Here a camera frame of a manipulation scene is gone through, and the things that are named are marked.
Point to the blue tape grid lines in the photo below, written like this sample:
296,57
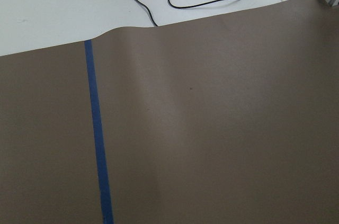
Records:
102,170

